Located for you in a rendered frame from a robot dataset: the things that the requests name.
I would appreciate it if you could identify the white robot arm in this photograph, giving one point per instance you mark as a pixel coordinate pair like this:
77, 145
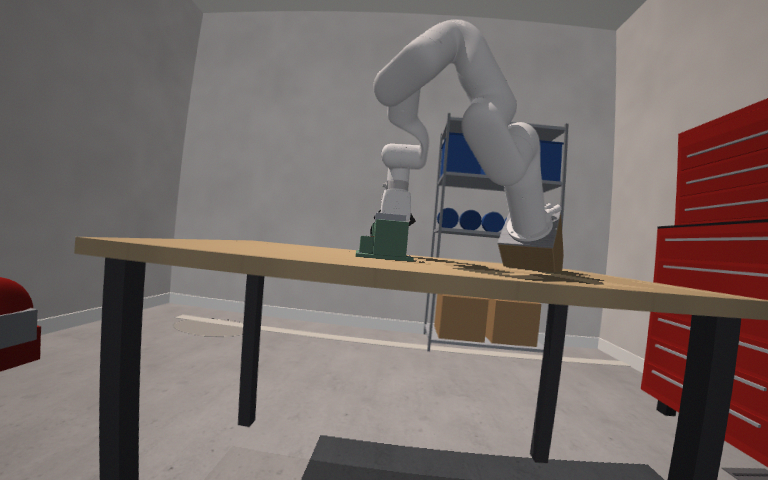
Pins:
503, 151

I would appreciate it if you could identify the green slide mechanism with black handwheel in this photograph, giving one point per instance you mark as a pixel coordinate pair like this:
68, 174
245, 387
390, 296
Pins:
390, 241

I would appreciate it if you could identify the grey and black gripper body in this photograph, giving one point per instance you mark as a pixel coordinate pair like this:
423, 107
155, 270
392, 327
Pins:
396, 201

